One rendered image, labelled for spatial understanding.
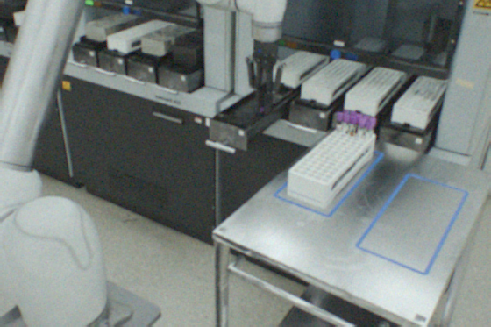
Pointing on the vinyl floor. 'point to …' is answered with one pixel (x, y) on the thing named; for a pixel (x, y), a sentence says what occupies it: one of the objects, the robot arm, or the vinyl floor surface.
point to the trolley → (361, 242)
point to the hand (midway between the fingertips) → (263, 102)
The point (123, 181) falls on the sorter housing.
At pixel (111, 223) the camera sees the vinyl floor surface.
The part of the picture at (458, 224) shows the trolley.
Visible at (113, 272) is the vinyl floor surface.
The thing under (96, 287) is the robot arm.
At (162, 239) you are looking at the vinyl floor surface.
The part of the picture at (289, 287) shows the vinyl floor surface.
